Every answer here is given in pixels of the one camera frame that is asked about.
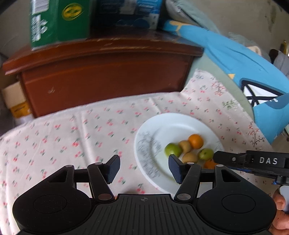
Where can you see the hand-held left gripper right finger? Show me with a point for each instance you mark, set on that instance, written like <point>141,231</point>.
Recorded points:
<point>175,167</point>

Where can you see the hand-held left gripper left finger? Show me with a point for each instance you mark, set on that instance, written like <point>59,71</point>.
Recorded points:
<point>112,168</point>

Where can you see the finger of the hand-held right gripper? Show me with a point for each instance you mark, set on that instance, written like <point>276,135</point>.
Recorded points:
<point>225,158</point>

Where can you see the small orange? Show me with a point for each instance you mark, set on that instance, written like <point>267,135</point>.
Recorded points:
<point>196,141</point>
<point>210,165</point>

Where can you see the white plate with grey print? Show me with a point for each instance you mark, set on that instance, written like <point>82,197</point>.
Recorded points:
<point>171,126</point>

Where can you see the person's right hand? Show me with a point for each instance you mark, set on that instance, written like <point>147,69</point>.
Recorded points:
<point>280,219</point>

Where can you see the cherry print tablecloth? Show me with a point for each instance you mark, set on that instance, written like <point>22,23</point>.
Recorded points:
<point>67,135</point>

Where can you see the brown wooden bedside cabinet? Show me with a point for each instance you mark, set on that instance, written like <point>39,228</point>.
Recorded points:
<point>101,74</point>

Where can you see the pale green bed sheet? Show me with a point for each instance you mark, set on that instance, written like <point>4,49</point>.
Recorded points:
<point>203,65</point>

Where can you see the grey padded jacket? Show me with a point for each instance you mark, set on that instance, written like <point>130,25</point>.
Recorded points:
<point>281,63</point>

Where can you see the yellow cardboard box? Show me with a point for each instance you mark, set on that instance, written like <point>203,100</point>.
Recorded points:
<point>21,109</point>

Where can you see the beige and teal pillow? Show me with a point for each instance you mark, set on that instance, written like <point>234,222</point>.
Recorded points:
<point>248,45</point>

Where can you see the yellow hanging object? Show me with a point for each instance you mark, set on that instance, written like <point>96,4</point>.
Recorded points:
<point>283,47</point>

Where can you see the plain cardboard box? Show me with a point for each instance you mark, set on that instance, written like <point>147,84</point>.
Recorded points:
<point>13,95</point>

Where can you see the green and white carton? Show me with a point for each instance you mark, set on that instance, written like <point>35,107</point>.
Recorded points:
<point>67,27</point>

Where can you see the dark blue carton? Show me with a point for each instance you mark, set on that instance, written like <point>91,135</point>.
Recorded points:
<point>126,15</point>

